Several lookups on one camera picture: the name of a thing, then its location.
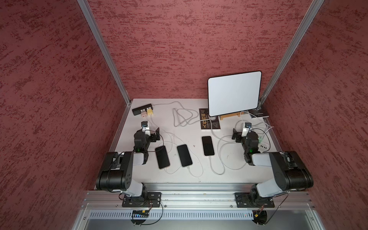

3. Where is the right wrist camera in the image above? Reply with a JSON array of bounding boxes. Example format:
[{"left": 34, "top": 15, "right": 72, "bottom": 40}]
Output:
[{"left": 241, "top": 122, "right": 252, "bottom": 137}]

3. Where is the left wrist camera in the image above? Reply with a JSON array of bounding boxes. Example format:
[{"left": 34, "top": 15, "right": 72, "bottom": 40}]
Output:
[{"left": 141, "top": 121, "right": 149, "bottom": 132}]

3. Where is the black power strip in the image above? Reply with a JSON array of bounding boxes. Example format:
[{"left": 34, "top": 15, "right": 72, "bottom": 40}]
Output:
[{"left": 132, "top": 103, "right": 153, "bottom": 116}]

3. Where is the white light panel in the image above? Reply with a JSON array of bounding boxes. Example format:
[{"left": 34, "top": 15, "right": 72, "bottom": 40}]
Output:
[{"left": 208, "top": 71, "right": 262, "bottom": 117}]

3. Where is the phone green case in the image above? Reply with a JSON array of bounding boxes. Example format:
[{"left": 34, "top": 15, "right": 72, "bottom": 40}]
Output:
[{"left": 177, "top": 144, "right": 193, "bottom": 167}]

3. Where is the small black booklet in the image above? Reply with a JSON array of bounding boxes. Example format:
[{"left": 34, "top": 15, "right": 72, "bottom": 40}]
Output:
[{"left": 248, "top": 108, "right": 269, "bottom": 118}]

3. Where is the dark book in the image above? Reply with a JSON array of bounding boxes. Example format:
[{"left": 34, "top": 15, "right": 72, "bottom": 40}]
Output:
[{"left": 199, "top": 108, "right": 221, "bottom": 131}]

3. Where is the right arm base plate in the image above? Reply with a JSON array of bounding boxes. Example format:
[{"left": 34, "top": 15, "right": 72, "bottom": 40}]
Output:
[{"left": 234, "top": 193, "right": 275, "bottom": 208}]

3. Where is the white power strip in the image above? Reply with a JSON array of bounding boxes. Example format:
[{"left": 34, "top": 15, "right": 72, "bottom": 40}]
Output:
[{"left": 258, "top": 142, "right": 271, "bottom": 152}]

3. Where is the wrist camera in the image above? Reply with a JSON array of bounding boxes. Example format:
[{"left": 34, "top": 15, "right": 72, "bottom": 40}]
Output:
[
  {"left": 141, "top": 121, "right": 149, "bottom": 132},
  {"left": 241, "top": 122, "right": 252, "bottom": 137}
]

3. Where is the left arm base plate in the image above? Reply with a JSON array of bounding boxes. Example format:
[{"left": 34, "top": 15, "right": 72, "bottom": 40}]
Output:
[{"left": 122, "top": 192, "right": 162, "bottom": 208}]

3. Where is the white charging cable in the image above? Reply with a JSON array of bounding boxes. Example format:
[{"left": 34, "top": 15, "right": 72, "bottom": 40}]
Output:
[
  {"left": 164, "top": 132, "right": 182, "bottom": 175},
  {"left": 208, "top": 120, "right": 248, "bottom": 175},
  {"left": 160, "top": 129, "right": 204, "bottom": 178}
]

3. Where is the aluminium frame rail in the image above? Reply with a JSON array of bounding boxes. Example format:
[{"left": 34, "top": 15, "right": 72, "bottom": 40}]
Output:
[{"left": 73, "top": 183, "right": 324, "bottom": 230}]

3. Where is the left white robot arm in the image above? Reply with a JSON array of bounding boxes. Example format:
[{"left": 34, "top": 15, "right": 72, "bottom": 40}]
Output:
[{"left": 95, "top": 128, "right": 163, "bottom": 199}]

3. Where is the thick grey cable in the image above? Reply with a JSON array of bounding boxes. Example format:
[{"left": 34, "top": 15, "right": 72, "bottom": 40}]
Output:
[{"left": 172, "top": 107, "right": 202, "bottom": 127}]

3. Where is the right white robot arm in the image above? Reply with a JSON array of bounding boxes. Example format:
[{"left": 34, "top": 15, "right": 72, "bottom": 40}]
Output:
[{"left": 232, "top": 129, "right": 314, "bottom": 207}]

